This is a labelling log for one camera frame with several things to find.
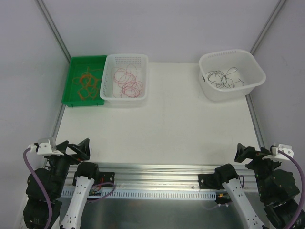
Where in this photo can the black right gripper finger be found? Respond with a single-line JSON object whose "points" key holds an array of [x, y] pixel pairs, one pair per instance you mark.
{"points": [[244, 153], [264, 152]]}

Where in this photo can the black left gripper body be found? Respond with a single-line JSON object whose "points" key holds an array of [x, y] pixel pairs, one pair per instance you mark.
{"points": [[67, 151]]}

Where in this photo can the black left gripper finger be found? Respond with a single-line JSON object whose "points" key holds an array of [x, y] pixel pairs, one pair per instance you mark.
{"points": [[66, 149], [81, 150]]}

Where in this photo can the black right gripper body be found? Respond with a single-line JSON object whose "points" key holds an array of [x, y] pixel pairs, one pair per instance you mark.
{"points": [[256, 155]]}

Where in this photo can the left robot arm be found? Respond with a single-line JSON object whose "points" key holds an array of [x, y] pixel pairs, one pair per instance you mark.
{"points": [[42, 210]]}

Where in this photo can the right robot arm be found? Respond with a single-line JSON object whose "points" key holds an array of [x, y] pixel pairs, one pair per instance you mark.
{"points": [[283, 200]]}

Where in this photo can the green plastic tray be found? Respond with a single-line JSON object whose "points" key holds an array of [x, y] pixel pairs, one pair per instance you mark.
{"points": [[83, 81]]}

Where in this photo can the white plastic tub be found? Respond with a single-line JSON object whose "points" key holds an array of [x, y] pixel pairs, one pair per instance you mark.
{"points": [[229, 75]]}

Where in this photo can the white perforated plastic basket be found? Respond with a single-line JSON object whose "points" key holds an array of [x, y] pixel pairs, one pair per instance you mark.
{"points": [[125, 79]]}

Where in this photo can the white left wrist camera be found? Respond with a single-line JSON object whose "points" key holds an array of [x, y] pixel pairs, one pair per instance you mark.
{"points": [[45, 147]]}

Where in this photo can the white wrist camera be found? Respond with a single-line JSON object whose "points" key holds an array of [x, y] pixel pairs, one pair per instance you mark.
{"points": [[45, 147], [280, 152]]}

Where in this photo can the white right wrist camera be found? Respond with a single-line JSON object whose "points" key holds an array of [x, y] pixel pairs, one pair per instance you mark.
{"points": [[280, 152]]}

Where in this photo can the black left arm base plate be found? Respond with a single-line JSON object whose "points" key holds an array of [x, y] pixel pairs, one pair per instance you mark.
{"points": [[103, 177]]}

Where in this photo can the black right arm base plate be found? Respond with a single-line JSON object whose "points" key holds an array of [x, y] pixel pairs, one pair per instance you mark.
{"points": [[207, 181]]}

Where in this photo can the aluminium mounting rail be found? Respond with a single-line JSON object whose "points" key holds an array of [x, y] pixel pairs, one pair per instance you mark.
{"points": [[157, 177]]}

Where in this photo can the white slotted cable duct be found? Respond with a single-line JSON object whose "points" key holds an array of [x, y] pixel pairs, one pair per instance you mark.
{"points": [[163, 194]]}

